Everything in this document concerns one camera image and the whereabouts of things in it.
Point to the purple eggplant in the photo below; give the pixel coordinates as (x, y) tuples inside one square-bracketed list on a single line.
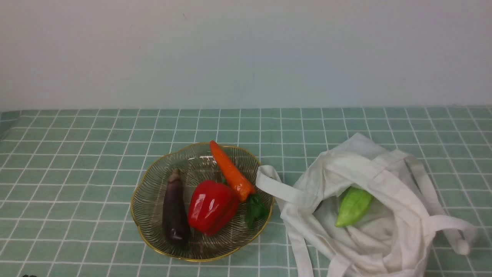
[(174, 217)]

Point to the green bitter gourd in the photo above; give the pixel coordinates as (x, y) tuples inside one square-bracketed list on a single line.
[(353, 207)]

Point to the orange carrot with green leaves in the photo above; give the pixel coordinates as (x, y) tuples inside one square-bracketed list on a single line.
[(243, 188)]

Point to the white cloth tote bag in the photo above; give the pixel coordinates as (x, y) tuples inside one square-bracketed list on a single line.
[(393, 239)]

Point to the gold-rimmed glass bowl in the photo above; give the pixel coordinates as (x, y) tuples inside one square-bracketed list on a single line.
[(196, 164)]

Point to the red bell pepper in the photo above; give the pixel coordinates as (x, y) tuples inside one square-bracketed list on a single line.
[(212, 206)]

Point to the green checked tablecloth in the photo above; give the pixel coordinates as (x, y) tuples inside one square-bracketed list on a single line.
[(67, 177)]

